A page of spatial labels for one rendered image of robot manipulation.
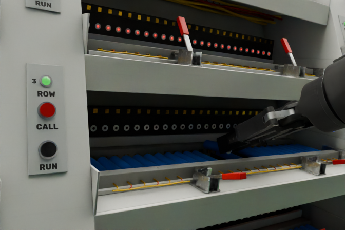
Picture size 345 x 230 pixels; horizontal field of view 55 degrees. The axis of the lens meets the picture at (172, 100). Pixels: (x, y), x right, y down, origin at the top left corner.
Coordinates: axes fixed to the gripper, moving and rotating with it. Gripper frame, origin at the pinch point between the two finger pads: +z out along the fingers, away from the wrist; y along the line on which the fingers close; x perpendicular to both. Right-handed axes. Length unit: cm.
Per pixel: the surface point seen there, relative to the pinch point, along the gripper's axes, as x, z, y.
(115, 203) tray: 7.6, -2.5, 25.7
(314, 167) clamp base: 6.7, -3.5, -14.5
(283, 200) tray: 11.3, -3.0, -4.0
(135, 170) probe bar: 3.5, 0.0, 21.0
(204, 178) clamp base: 6.2, -3.7, 12.2
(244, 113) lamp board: -8.2, 8.0, -12.5
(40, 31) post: -12.4, -7.0, 34.2
